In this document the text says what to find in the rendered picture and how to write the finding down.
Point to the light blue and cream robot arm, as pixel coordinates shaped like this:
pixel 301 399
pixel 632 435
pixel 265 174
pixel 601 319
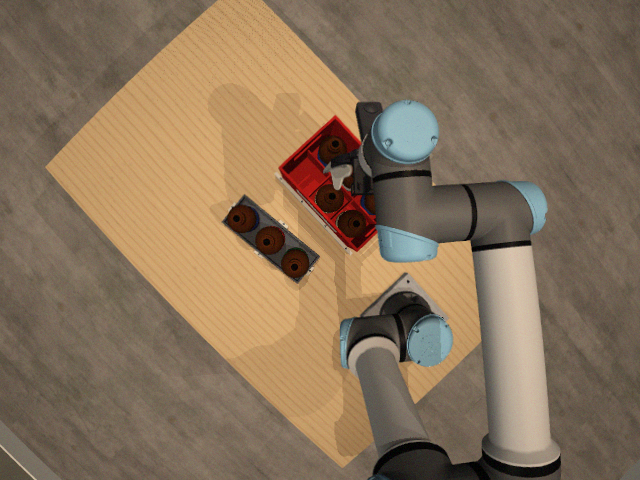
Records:
pixel 412 217

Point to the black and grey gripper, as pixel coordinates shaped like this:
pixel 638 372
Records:
pixel 340 168

